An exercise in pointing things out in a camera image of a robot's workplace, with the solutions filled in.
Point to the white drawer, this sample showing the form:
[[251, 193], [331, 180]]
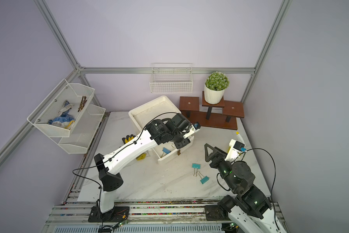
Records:
[[161, 158]]

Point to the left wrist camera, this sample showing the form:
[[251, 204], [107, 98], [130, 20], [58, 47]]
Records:
[[195, 127]]

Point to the white mesh upper bin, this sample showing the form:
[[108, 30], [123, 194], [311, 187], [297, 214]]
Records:
[[50, 107]]

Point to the white wire wall basket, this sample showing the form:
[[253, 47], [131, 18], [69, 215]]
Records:
[[168, 78]]

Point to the green plant in white pot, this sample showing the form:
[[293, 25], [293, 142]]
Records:
[[215, 86]]

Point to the white mesh bin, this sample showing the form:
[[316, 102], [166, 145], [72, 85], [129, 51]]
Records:
[[50, 107], [83, 132]]

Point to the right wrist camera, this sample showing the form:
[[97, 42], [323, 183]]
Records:
[[236, 149]]

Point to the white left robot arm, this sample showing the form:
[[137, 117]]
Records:
[[154, 133]]

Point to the blue white cloth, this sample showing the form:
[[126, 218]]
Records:
[[64, 119]]

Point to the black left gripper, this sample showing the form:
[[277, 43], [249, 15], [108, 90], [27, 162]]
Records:
[[183, 142]]

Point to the brown wooden stepped shelf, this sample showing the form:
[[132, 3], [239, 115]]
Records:
[[222, 115]]

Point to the white mesh lower bin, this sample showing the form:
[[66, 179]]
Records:
[[83, 132]]

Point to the yellow black work glove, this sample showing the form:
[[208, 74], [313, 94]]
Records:
[[127, 139]]

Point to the yellow spray bottle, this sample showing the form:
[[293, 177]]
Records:
[[240, 138]]

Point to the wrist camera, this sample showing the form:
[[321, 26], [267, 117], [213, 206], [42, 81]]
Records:
[[236, 149], [195, 127]]

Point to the white three-drawer cabinet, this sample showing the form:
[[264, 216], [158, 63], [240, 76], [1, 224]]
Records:
[[160, 108]]

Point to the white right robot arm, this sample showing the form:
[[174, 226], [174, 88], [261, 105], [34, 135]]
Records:
[[249, 210]]

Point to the brown wooden clothespins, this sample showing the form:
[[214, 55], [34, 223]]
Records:
[[82, 103]]

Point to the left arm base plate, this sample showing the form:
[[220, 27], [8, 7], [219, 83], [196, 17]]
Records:
[[117, 214]]

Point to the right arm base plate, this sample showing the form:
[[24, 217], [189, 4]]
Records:
[[221, 210]]

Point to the blue binder clip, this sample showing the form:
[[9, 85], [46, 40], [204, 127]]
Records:
[[166, 151]]

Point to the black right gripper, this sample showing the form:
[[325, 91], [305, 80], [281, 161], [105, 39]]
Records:
[[220, 158]]

